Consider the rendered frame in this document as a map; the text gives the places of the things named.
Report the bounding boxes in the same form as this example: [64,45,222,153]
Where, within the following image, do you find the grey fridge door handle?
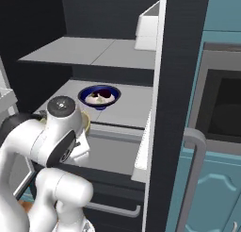
[174,126,208,232]

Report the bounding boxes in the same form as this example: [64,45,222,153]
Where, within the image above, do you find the dark purple eggplant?
[97,89,113,99]

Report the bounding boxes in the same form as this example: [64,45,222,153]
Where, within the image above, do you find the grey freezer drawer handle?
[84,201,142,219]

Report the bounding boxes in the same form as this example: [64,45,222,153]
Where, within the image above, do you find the black freezer drawer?
[31,162,147,232]

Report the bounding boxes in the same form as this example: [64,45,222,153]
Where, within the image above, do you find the black fridge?
[0,0,164,232]

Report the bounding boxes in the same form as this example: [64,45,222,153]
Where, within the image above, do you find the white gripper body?
[73,130,91,163]

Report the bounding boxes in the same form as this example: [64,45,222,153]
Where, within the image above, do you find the fridge door with grey bin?
[0,55,37,202]

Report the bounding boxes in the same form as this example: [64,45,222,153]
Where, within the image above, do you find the grey fridge shelf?
[16,36,157,71]
[61,127,143,177]
[32,78,154,130]

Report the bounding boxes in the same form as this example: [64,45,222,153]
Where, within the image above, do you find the teal cupboards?
[165,0,241,232]

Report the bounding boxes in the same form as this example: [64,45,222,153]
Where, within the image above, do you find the white garlic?
[85,91,115,106]

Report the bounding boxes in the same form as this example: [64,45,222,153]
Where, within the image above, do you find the yellow bowl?
[78,110,92,135]

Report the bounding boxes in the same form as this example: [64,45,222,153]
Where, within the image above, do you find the blue bowl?
[77,84,122,111]

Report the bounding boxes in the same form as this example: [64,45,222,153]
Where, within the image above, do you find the grey built-in oven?
[187,41,241,157]

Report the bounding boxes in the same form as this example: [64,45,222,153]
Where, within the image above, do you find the white door bin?
[134,0,161,52]
[130,108,153,184]

